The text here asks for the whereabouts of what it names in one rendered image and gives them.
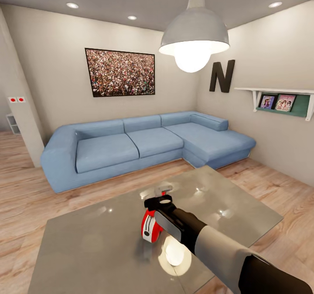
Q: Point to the coffee table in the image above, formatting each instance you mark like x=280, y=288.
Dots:
x=99, y=249

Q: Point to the radio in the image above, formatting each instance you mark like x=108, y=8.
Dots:
x=150, y=229

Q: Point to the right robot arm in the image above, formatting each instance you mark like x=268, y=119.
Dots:
x=241, y=269

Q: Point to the shelf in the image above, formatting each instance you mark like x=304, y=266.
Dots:
x=303, y=106

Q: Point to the room light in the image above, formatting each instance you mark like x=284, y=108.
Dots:
x=196, y=24

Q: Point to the decorative sign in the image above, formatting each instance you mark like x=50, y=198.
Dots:
x=217, y=72

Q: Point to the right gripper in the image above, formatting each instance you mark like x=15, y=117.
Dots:
x=151, y=202

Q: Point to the sofa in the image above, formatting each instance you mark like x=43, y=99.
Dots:
x=83, y=154

